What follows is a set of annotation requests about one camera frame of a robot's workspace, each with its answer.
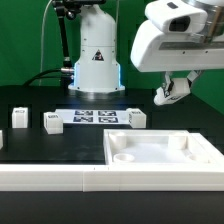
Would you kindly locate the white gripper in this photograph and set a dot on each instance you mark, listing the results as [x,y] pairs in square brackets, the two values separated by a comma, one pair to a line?
[154,51]

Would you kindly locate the white square tabletop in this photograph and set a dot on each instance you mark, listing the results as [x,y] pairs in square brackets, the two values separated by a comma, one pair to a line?
[158,147]

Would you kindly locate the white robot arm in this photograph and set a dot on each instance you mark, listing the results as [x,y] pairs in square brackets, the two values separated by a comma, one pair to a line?
[97,70]

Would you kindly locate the tag marker sheet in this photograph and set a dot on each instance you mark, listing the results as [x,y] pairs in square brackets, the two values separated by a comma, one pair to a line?
[79,116]

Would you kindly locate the white U-shaped fence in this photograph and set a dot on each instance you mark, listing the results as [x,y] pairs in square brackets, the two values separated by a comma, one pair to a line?
[115,177]

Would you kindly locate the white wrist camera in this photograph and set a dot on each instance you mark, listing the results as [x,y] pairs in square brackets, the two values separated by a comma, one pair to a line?
[175,16]

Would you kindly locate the black camera stand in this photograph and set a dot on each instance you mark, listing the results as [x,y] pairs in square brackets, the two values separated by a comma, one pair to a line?
[68,9]

